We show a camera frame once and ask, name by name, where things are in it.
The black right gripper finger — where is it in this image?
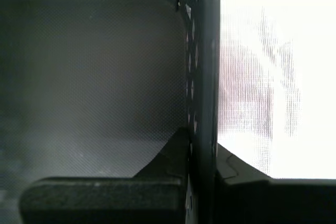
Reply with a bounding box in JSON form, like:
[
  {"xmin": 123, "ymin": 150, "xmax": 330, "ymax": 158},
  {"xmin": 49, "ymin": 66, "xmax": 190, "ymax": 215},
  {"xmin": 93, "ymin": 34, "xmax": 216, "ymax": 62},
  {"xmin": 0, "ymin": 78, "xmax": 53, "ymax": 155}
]
[
  {"xmin": 18, "ymin": 126, "xmax": 190, "ymax": 224},
  {"xmin": 212, "ymin": 143, "xmax": 336, "ymax": 224}
]

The black perforated plastic basket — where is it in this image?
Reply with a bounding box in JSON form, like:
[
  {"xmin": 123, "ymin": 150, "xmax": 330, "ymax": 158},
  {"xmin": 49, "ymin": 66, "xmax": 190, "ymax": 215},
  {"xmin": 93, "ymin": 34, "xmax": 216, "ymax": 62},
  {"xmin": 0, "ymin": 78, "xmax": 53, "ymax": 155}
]
[{"xmin": 0, "ymin": 0, "xmax": 221, "ymax": 224}]

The white plastic table cover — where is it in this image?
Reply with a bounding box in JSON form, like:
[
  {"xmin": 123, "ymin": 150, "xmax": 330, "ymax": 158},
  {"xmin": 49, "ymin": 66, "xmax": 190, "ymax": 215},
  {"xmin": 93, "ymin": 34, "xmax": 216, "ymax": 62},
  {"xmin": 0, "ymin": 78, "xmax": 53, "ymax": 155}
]
[{"xmin": 217, "ymin": 0, "xmax": 336, "ymax": 180}]

